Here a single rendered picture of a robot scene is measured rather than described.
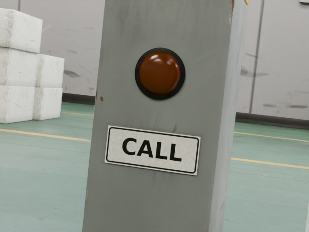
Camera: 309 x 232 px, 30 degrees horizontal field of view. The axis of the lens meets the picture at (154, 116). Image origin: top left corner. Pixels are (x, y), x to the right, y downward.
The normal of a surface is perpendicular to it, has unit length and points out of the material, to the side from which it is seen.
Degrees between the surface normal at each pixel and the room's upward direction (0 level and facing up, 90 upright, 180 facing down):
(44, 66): 90
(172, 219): 90
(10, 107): 90
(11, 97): 90
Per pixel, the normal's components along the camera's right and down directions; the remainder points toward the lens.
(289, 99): -0.18, 0.04
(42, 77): 0.98, 0.11
